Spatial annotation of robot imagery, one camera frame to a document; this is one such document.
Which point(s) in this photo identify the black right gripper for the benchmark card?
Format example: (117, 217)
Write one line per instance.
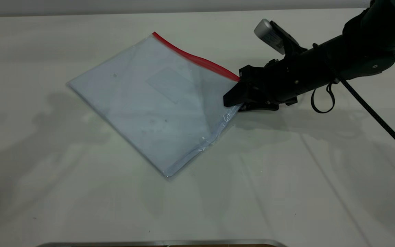
(279, 79)

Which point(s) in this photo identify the clear plastic zip bag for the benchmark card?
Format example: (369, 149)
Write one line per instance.
(149, 103)

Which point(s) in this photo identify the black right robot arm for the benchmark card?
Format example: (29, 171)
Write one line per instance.
(369, 37)

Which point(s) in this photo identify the silver metal rim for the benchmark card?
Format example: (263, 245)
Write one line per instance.
(163, 243)

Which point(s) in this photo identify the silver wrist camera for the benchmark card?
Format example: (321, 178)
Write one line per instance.
(271, 34)

